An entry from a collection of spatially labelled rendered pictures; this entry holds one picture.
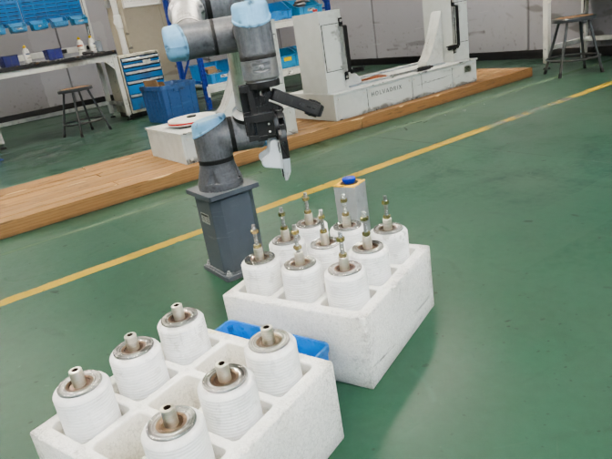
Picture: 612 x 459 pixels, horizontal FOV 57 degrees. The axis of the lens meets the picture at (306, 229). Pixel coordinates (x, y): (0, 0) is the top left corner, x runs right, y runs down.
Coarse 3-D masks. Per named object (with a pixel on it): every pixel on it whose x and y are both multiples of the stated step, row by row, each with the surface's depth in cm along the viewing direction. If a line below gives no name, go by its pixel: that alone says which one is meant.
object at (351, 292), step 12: (324, 276) 124; (336, 276) 121; (348, 276) 121; (360, 276) 121; (336, 288) 122; (348, 288) 121; (360, 288) 122; (336, 300) 123; (348, 300) 122; (360, 300) 122
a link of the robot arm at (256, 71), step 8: (240, 64) 114; (248, 64) 112; (256, 64) 111; (264, 64) 112; (272, 64) 112; (248, 72) 112; (256, 72) 112; (264, 72) 112; (272, 72) 113; (248, 80) 113; (256, 80) 112; (264, 80) 113
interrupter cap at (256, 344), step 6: (276, 330) 103; (282, 330) 103; (252, 336) 102; (258, 336) 102; (276, 336) 102; (282, 336) 101; (288, 336) 101; (252, 342) 101; (258, 342) 101; (276, 342) 100; (282, 342) 99; (288, 342) 99; (252, 348) 99; (258, 348) 99; (264, 348) 98; (270, 348) 98; (276, 348) 98
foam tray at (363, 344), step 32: (416, 256) 141; (384, 288) 128; (416, 288) 141; (256, 320) 135; (288, 320) 129; (320, 320) 124; (352, 320) 119; (384, 320) 126; (416, 320) 142; (352, 352) 122; (384, 352) 127
